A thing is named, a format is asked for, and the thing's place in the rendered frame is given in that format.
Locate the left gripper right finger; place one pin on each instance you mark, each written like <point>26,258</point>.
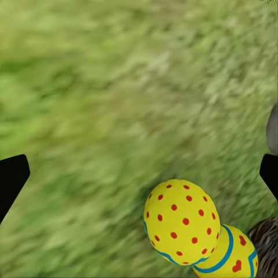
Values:
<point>269,172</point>

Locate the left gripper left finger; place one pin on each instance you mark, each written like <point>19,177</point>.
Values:
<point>14,172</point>

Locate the wicker basket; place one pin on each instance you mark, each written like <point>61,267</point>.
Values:
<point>265,240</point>

